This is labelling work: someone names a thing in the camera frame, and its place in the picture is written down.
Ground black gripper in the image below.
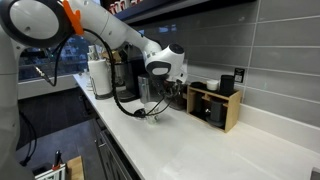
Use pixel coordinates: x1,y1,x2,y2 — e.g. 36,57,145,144
159,79,183,98

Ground Keurig coffee machine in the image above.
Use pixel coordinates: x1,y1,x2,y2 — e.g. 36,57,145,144
113,49,134,103

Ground black coffee press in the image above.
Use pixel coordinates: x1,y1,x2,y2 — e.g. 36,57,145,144
205,98,228,128

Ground wooden coffee organizer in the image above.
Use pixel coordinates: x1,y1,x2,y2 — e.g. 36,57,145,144
182,83,242,134

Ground black round cap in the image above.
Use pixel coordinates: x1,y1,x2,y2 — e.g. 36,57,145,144
190,81,206,90

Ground black cylinder container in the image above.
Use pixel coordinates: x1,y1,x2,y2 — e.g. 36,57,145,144
219,74,236,96

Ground black paper towel holder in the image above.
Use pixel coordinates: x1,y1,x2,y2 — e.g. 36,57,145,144
87,44,115,101

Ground red white mugs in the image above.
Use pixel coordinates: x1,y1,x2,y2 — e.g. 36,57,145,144
109,0,134,15

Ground window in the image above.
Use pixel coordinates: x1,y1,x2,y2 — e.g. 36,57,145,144
18,33,89,81

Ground wooden block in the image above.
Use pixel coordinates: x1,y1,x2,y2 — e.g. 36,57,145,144
66,155,85,180

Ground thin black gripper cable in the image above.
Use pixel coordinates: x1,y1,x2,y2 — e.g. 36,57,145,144
146,94,174,118

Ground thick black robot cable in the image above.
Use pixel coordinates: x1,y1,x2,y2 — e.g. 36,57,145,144
83,29,148,119

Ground small black wall sign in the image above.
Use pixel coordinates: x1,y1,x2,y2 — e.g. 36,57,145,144
233,67,246,84

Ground black wall shelf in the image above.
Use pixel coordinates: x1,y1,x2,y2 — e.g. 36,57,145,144
99,0,258,26

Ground orange cable clip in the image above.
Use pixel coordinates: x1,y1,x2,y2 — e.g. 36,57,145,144
62,0,85,37

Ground dangling black connector cable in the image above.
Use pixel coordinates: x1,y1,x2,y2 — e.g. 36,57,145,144
33,34,66,88

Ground white frame rack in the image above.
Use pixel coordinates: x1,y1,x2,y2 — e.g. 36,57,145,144
34,163,67,180

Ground black base cable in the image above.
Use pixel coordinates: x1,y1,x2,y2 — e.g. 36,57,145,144
18,109,38,168

